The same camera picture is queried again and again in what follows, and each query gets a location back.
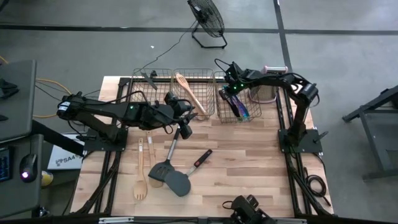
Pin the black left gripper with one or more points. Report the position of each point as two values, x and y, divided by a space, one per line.
164 115

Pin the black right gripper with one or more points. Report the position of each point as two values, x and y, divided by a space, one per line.
236 77

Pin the wooden slotted spatula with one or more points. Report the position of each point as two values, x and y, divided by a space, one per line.
189 90

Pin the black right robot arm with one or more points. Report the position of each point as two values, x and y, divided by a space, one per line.
273 80

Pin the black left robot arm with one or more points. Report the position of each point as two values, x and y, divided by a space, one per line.
102 110

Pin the metal box grater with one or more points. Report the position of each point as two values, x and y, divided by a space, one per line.
264 95

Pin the wooden spoon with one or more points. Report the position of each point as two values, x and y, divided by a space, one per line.
151 149

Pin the black floor fan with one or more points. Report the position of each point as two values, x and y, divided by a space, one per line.
208 17

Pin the wooden spork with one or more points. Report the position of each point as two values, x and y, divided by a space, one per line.
140 189

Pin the white printed cardboard box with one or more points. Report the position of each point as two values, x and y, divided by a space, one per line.
66 161

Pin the black diagonal support bar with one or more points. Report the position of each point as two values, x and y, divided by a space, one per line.
56 137

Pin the yellow cup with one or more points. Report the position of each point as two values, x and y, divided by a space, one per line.
47 178

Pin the black computer mouse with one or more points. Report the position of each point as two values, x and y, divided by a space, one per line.
29 165

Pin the dark grey table panel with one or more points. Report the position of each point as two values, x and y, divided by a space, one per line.
21 102

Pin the dark grey computer desk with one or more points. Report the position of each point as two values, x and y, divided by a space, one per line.
18 196

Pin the black backlit keyboard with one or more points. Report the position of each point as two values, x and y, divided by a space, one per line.
4 165

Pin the black aluminium rig frame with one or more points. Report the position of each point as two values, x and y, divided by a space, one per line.
120 90

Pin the black metal table frame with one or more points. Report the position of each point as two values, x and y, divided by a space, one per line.
370 105

